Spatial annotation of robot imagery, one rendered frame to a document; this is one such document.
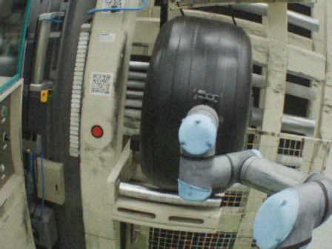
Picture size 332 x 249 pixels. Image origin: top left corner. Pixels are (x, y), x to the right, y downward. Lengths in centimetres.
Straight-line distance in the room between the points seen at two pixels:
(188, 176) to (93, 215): 81
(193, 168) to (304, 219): 42
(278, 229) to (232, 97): 73
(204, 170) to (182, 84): 38
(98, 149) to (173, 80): 42
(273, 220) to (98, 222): 118
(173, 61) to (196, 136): 43
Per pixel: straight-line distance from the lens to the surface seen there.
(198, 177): 127
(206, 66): 160
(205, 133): 122
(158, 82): 160
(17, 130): 180
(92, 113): 186
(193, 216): 182
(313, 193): 99
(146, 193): 183
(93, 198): 198
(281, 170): 120
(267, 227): 96
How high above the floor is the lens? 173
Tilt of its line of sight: 20 degrees down
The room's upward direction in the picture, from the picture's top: 6 degrees clockwise
